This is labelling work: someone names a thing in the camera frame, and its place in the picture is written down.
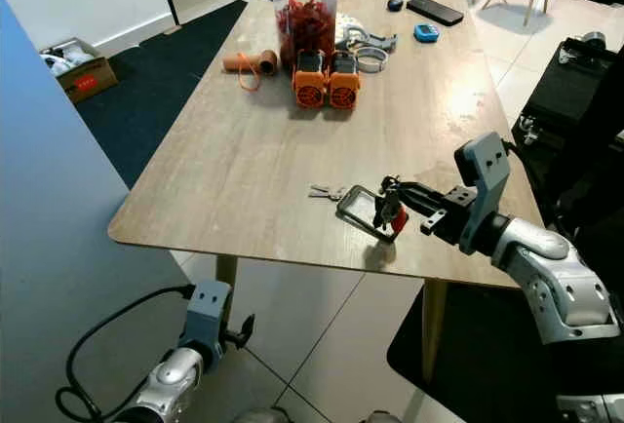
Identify black smartphone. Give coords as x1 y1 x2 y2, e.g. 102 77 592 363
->
406 0 465 27

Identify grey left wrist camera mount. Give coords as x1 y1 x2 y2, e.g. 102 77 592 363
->
183 280 235 373

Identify small silver keys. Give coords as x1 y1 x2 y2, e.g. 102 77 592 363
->
308 184 348 202

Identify small blue device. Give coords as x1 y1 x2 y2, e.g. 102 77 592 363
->
413 23 441 44

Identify key bunch with red tag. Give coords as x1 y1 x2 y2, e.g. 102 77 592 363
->
372 177 410 239

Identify black framed card holder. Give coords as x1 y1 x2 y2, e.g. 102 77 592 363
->
335 184 401 244

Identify dark floor mat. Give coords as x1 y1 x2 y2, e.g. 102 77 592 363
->
387 282 624 423
76 0 250 190

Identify black equipment case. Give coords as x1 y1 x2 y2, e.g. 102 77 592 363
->
512 38 624 146

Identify grey robot leg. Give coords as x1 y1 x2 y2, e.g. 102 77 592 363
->
356 410 401 423
232 406 293 423

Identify clear jar with red lid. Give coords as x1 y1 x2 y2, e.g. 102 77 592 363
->
270 0 342 73

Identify blue partition panel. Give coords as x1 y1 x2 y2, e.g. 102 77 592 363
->
0 0 201 423

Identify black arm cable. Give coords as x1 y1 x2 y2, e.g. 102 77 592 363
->
56 285 198 422

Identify grey robot left leg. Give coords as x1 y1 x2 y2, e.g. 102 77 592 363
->
232 406 293 423

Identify grey plastic clamp part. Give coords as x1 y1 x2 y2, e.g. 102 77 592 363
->
341 16 398 54

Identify brown cardboard tube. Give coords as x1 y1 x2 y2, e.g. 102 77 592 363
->
222 49 279 75

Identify grey metal device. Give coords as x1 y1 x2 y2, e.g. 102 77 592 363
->
577 30 610 54

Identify grey robot right leg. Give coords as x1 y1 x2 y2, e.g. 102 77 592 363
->
356 410 401 423

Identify orange cord loop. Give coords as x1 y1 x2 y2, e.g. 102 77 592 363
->
236 53 262 93

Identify wooden table leg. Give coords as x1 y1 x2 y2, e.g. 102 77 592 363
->
214 254 241 322
421 280 449 382

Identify white tape ring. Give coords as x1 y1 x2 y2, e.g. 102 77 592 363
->
356 46 388 74

